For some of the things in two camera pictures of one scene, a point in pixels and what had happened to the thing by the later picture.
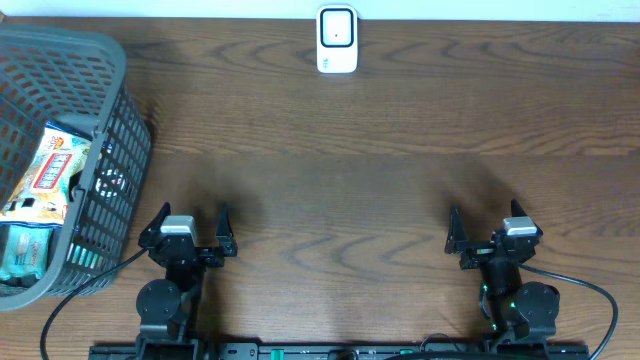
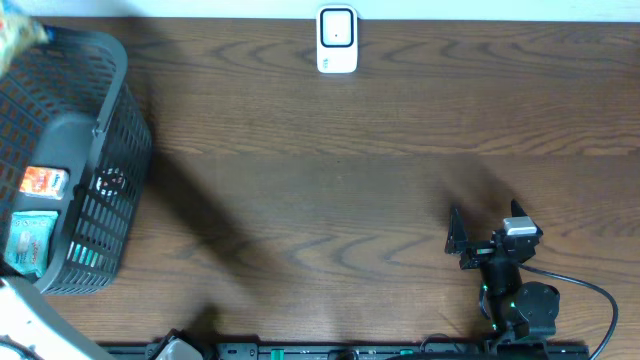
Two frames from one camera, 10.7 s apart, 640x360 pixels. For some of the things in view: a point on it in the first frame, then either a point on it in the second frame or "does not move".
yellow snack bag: x=43 y=193 -> x=17 y=32
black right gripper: x=458 y=242 does not move
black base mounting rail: x=339 y=352 does not move
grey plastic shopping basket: x=79 y=77 does not move
